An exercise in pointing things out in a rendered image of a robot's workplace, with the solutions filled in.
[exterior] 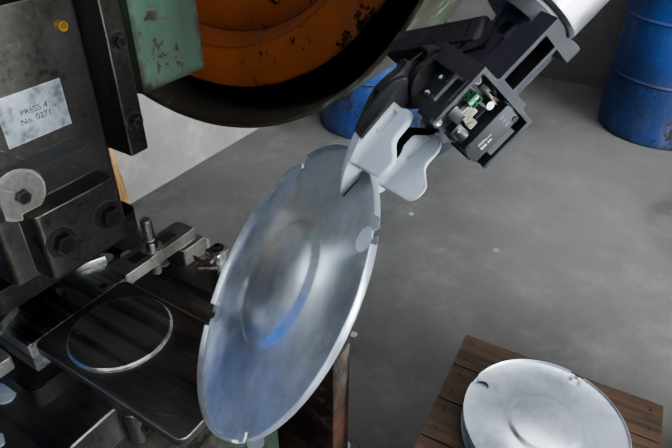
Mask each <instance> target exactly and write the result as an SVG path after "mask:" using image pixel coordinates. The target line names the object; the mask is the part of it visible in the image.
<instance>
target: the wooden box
mask: <svg viewBox="0 0 672 448"><path fill-rule="evenodd" d="M515 359H531V360H535V359H532V358H530V357H527V356H524V355H521V354H519V353H516V352H513V351H510V350H508V349H505V348H502V347H499V346H496V345H494V344H491V343H488V342H485V341H483V340H480V339H477V338H474V337H472V336H469V335H466V336H465V338H464V340H463V342H462V345H461V347H460V349H459V351H458V353H457V355H456V357H455V360H454V362H453V364H452V366H451V368H450V370H449V373H448V375H447V377H446V379H445V381H444V383H443V386H442V388H441V390H440V392H439V394H438V397H437V399H436V401H435V403H434V405H433V407H432V409H431V411H430V414H429V416H428V418H427V420H426V422H425V424H424V427H423V429H422V431H421V435H419V437H418V440H417V442H416V444H415V446H414V448H465V446H464V443H463V439H462V434H461V413H462V407H463V403H464V398H465V394H466V391H467V389H468V387H469V385H470V383H471V382H473V381H474V380H475V379H476V378H477V377H478V374H479V373H480V372H482V371H483V370H484V369H486V368H488V367H489V366H492V365H494V364H496V363H499V362H503V361H507V360H515ZM572 374H574V373H572ZM574 375H575V376H577V377H578V378H579V377H580V378H581V379H584V378H585V377H582V376H579V375H576V374H574ZM585 379H586V380H588V381H589V382H591V383H592V384H593V385H595V386H596V387H597V388H598V389H599V390H601V391H602V392H603V393H604V394H605V395H606V396H607V397H608V398H609V399H610V401H611V402H612V403H613V404H614V405H615V407H616V408H617V410H618V411H619V412H620V414H621V416H622V417H623V419H624V421H625V423H626V426H627V428H628V431H629V434H630V438H631V443H632V448H661V445H660V444H661V438H662V422H663V406H662V405H659V404H656V403H654V402H651V401H648V400H645V399H643V398H640V397H637V396H634V395H632V394H629V393H626V392H623V391H621V390H618V389H615V388H612V387H609V386H607V385H604V384H601V383H598V382H596V381H593V380H590V379H587V378H585Z"/></svg>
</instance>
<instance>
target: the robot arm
mask: <svg viewBox="0 0 672 448"><path fill-rule="evenodd" d="M608 1H610V0H488V2H489V4H490V6H491V8H492V9H493V11H494V12H495V13H496V16H495V18H494V20H490V18H489V17H488V16H480V17H475V18H470V19H465V20H460V21H454V22H449V23H444V24H439V25H434V26H429V27H424V28H419V29H414V30H409V31H404V32H399V33H397V34H396V36H395V38H394V41H393V43H392V45H391V47H390V49H389V52H388V54H387V56H388V57H389V58H390V59H392V60H393V61H394V62H395V63H396V64H397V67H396V68H395V69H394V70H392V71H391V72H390V73H388V74H387V75H386V76H385V77H384V78H383V79H382V80H381V81H380V82H379V83H378V84H377V85H376V86H375V88H374V89H373V90H372V92H371V94H370V95H369V97H368V99H367V101H366V104H365V106H364V108H363V110H362V112H361V115H360V117H359V119H358V121H357V124H356V126H355V132H354V134H353V137H352V139H351V141H350V144H349V146H348V149H347V152H346V155H345V159H344V162H343V166H342V170H341V174H340V180H339V187H338V190H339V193H340V194H341V195H342V196H344V195H345V194H346V193H347V192H348V191H349V190H350V189H351V188H352V187H353V186H354V185H355V183H356V182H357V181H358V180H359V178H360V176H361V174H362V172H363V171H365V172H367V173H369V174H371V175H373V176H375V177H376V179H377V183H378V188H379V193H381V192H383V191H384V190H388V191H390V192H392V193H394V194H396V195H398V196H400V197H401V198H403V199H405V200H407V201H413V200H416V199H418V198H419V197H420V196H421V195H422V194H423V193H424V192H425V190H426V188H427V180H426V167H427V166H428V164H429V163H430V162H431V161H432V160H433V159H434V158H435V157H437V156H439V155H441V154H443V153H444V152H446V151H447V150H448V149H450V148H451V147H452V146H454V147H455V148H456V149H457V150H458V151H459V152H460V153H461V154H462V155H463V156H464V157H466V158H467V159H468V160H470V159H471V160H472V161H473V162H478V163H479V164H480V165H481V166H482V167H483V168H484V169H486V168H487V167H488V166H489V165H490V164H491V163H492V162H493V161H494V160H495V159H496V158H497V157H498V156H499V155H500V154H501V153H502V152H503V151H504V150H505V149H506V148H507V147H508V146H509V145H510V144H511V143H512V142H513V141H514V140H515V139H516V138H517V137H518V136H519V135H520V134H521V133H522V132H523V131H524V130H525V129H526V128H527V127H528V126H529V125H530V124H531V123H532V122H533V121H532V120H531V119H530V117H529V116H528V115H527V114H526V113H525V112H524V107H525V106H526V104H525V103H524V102H523V101H522V100H521V99H520V97H519V96H518V95H519V93H520V92H521V91H522V90H523V89H524V88H525V87H526V86H527V85H528V84H529V83H530V82H531V81H532V80H533V79H534V78H535V77H536V76H537V75H538V74H539V73H540V72H541V71H542V70H543V69H544V68H545V67H546V66H547V65H548V64H549V63H550V62H551V61H552V60H553V59H554V57H555V58H557V59H559V60H561V61H563V62H565V63H568V62H569V61H570V60H571V59H572V58H573V57H574V56H575V55H576V54H577V52H578V51H579V50H580V48H579V46H578V45H577V44H576V42H574V41H573V40H570V39H572V38H574V37H575V36H576V34H577V33H578V32H579V31H580V30H581V29H582V28H583V27H584V26H585V25H586V24H587V23H588V22H589V21H590V20H591V19H592V18H593V17H594V16H595V15H596V14H597V13H598V12H599V11H600V10H601V9H602V8H603V7H604V5H605V4H606V3H607V2H608ZM405 107H406V108H407V109H404V108H405ZM408 109H419V110H418V111H417V112H418V113H419V114H420V115H421V116H422V120H421V122H422V123H423V124H424V125H425V126H426V127H425V129H424V128H409V126H410V124H411V122H412V120H413V114H412V112H411V111H410V110H408ZM509 128H511V129H513V130H514V132H513V133H512V134H511V135H510V136H509V137H508V138H507V139H506V140H505V141H504V142H503V143H502V144H501V145H500V147H499V148H498V149H497V150H496V151H495V152H494V153H493V154H492V155H490V154H489V153H488V152H486V151H487V150H488V149H489V148H490V147H491V146H492V145H493V144H494V143H495V142H496V141H497V140H498V139H499V138H500V137H501V136H502V135H503V134H504V133H505V132H506V131H507V130H508V129H509Z"/></svg>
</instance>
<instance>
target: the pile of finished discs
mask: <svg viewBox="0 0 672 448"><path fill-rule="evenodd" d="M461 434H462V439H463V443H464V446H465V448H632V443H631V438H630V434H629V431H628V428H627V426H626V423H625V421H624V419H623V417H622V416H621V414H620V412H619V411H618V410H617V408H616V407H615V405H614V404H613V403H612V402H611V401H610V399H609V398H608V397H607V396H606V395H605V394H604V393H603V392H602V391H601V390H599V389H598V388H597V387H596V386H595V385H593V384H592V383H591V382H589V381H588V380H586V379H585V378H584V379H581V378H580V377H579V378H578V377H577V376H575V375H574V374H572V373H571V371H570V370H568V369H566V368H564V367H561V366H558V365H555V364H552V363H548V362H544V361H539V360H531V359H515V360H507V361H503V362H499V363H496V364H494V365H492V366H489V367H488V368H486V369H484V370H483V371H482V372H480V373H479V374H478V377H477V378H476V379H475V380H474V381H473V382H471V383H470V385H469V387H468V389H467V391H466V394H465V398H464V403H463V407H462V413H461Z"/></svg>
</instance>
